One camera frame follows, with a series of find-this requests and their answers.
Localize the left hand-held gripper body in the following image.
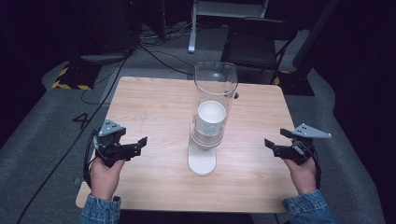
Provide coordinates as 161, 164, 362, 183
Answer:
92, 119, 142, 169

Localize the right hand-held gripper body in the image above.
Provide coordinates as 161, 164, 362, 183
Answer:
274, 122, 332, 166

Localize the person's right hand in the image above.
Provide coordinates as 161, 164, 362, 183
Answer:
282, 156, 318, 196

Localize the person's left hand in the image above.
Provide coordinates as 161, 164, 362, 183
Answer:
89, 157, 126, 201

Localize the dark stand with base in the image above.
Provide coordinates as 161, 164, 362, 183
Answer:
277, 0, 341, 97

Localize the clear tube cup dispenser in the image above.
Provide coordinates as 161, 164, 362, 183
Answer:
187, 61, 239, 177

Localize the white paper cup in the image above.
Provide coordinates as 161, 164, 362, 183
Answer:
195, 100, 228, 135

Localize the grey flat stand base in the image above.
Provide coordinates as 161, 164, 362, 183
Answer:
79, 52, 129, 65

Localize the black folding chair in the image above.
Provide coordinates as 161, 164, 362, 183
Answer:
219, 17, 299, 86

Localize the black equipment box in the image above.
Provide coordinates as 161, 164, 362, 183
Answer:
73, 0, 139, 53

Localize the white metal stand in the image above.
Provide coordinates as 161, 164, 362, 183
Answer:
187, 0, 271, 55

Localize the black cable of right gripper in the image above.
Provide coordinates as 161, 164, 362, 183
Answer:
310, 148, 323, 191

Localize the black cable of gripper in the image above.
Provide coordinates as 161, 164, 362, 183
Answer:
82, 128, 98, 189
310, 148, 323, 191

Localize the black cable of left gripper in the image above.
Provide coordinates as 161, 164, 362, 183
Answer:
82, 128, 98, 189

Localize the long black floor cable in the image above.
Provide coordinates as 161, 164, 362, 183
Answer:
15, 50, 132, 224

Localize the thin black floor cable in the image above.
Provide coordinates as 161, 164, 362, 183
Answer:
80, 59, 126, 105

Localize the black yellow striped base plate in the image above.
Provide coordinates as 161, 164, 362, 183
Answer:
50, 63, 103, 91

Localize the black cable behind table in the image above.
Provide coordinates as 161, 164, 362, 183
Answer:
136, 42, 195, 77

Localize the bundle of floor cables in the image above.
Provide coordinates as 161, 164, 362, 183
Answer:
138, 21, 195, 43

